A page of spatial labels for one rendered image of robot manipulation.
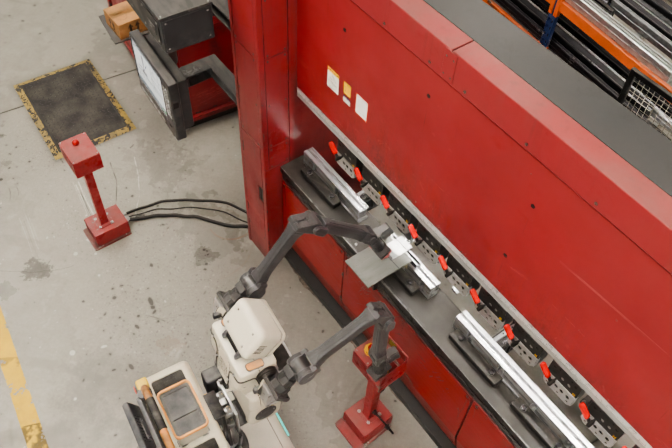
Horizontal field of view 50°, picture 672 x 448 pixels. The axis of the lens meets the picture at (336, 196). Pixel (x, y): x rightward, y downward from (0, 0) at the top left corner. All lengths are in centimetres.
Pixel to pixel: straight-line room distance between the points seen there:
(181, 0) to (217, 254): 195
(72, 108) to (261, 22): 275
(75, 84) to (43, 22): 86
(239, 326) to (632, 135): 157
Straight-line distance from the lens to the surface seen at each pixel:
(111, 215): 486
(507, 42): 259
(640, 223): 225
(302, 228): 289
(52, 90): 595
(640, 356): 261
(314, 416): 417
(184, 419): 323
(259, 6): 322
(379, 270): 344
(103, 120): 561
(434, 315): 350
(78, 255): 488
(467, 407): 355
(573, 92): 246
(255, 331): 283
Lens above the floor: 386
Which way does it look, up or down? 51 degrees down
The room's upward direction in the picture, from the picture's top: 4 degrees clockwise
